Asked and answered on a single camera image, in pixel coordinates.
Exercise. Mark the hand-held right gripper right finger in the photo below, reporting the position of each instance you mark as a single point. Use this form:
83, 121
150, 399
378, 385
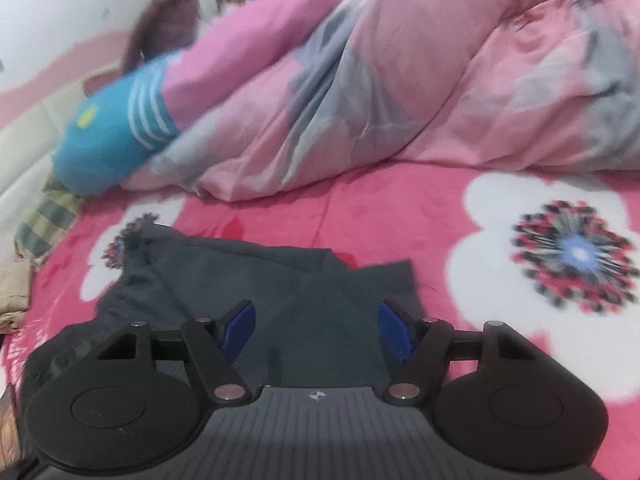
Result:
395, 331

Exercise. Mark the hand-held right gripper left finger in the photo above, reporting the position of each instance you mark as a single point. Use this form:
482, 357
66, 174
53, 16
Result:
239, 331

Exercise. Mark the dark grey garment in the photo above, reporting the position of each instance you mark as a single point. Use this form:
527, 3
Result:
310, 310

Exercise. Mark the pink floral blanket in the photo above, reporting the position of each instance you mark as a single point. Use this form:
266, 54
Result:
400, 210

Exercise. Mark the checked pillow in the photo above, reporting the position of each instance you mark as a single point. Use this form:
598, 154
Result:
50, 215

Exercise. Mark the beige cloth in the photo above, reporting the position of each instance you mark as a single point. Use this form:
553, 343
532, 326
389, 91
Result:
12, 295

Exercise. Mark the blue striped pillow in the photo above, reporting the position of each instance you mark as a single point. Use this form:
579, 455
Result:
100, 145

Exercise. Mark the pink and grey duvet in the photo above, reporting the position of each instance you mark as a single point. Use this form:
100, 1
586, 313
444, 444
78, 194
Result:
425, 60

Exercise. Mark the cream padded headboard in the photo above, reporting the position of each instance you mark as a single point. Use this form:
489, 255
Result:
25, 145

